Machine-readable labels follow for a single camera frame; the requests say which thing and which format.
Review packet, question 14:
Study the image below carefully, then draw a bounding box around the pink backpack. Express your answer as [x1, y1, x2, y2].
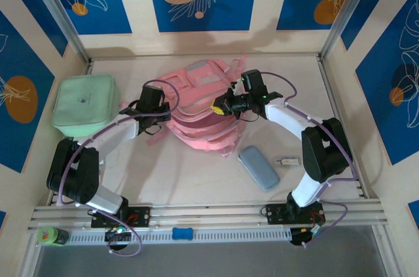
[119, 54, 249, 159]

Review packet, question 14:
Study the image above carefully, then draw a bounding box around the grey-blue pencil case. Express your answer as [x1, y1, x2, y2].
[238, 145, 281, 191]

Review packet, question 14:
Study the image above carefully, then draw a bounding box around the mint green storage case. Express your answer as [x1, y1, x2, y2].
[51, 73, 121, 138]

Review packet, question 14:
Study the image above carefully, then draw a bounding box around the blue bone-shaped clip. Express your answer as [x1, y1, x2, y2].
[172, 227, 194, 242]

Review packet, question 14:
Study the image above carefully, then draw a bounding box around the green tape roll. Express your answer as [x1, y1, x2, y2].
[37, 225, 69, 247]

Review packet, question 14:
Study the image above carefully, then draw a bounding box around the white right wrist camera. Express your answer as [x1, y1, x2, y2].
[230, 77, 246, 95]

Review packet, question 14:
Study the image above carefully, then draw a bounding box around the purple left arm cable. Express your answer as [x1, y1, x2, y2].
[57, 79, 180, 258]

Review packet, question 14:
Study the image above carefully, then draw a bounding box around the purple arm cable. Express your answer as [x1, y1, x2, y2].
[261, 71, 359, 249]
[57, 79, 180, 258]

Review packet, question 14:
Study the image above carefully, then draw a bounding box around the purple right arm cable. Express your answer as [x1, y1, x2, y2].
[261, 71, 359, 249]

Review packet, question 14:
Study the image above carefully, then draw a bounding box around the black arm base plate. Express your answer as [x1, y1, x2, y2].
[265, 203, 325, 225]
[90, 206, 152, 229]

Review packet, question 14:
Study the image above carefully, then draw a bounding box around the aluminium cross rail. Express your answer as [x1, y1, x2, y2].
[27, 200, 390, 231]

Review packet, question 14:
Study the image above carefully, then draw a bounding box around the aluminium frame post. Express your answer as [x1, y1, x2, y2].
[319, 0, 382, 62]
[24, 0, 91, 64]

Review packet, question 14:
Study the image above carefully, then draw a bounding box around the grey slotted cable duct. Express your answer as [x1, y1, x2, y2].
[67, 228, 292, 245]

